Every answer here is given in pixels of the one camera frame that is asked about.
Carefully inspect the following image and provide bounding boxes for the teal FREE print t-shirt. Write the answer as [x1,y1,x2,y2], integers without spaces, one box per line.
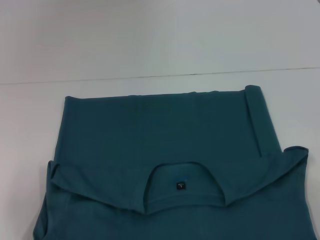
[32,84,320,240]

